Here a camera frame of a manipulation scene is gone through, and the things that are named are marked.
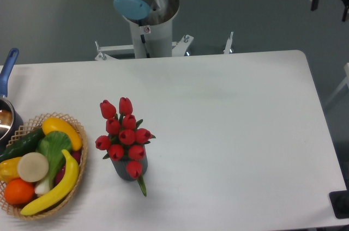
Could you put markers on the red tulip bouquet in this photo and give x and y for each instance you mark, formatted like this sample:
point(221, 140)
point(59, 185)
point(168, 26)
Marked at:
point(125, 139)

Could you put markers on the dark grey ribbed vase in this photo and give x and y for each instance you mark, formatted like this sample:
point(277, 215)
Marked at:
point(121, 167)

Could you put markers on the black device at table edge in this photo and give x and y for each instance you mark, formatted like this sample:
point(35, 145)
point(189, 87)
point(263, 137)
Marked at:
point(339, 202)

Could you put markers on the dark red vegetable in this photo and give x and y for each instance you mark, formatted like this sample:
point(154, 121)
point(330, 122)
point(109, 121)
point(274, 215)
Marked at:
point(59, 176)

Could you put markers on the yellow squash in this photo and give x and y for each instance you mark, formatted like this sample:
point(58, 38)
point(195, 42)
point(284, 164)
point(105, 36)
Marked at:
point(57, 124)

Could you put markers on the green bok choy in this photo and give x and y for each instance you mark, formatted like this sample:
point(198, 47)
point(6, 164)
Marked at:
point(51, 147)

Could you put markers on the woven wicker basket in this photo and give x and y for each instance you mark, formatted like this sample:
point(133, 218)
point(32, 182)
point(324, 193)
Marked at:
point(28, 127)

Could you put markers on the yellow banana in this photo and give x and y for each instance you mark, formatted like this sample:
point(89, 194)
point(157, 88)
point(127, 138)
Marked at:
point(58, 192)

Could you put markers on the green cucumber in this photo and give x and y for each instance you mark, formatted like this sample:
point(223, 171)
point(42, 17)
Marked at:
point(24, 145)

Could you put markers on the beige round slice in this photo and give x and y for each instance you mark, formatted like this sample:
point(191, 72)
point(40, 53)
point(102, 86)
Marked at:
point(32, 167)

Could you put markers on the yellow bell pepper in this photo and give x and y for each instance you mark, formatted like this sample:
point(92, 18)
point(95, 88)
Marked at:
point(9, 169)

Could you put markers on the orange fruit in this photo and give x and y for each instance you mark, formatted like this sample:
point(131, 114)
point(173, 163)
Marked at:
point(18, 192)

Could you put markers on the white furniture frame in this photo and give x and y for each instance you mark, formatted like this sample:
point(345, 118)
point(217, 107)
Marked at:
point(339, 92)

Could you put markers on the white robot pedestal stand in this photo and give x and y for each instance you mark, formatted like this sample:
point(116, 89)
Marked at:
point(148, 42)

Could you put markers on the blue-handled steel pot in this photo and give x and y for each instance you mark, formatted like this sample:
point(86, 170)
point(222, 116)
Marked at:
point(10, 119)

